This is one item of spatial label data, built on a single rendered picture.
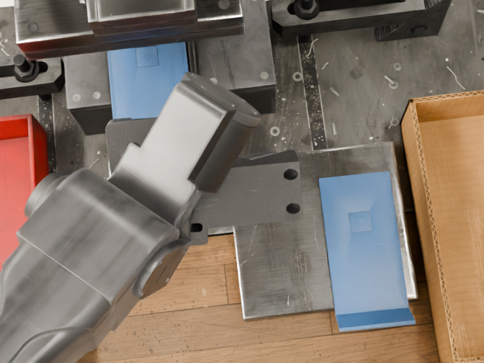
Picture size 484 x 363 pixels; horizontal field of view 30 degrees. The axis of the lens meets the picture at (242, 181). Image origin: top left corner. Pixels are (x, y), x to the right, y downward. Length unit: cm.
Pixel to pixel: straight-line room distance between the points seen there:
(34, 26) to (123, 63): 16
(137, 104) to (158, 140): 31
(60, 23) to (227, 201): 21
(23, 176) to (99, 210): 45
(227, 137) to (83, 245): 12
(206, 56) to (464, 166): 28
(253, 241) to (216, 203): 26
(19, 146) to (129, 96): 16
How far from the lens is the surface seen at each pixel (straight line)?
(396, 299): 88
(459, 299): 91
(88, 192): 52
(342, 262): 88
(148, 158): 55
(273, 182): 63
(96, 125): 93
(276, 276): 88
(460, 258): 92
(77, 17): 74
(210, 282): 90
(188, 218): 58
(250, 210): 64
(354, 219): 89
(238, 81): 86
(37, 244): 51
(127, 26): 69
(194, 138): 54
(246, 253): 89
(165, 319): 90
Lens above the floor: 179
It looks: 75 degrees down
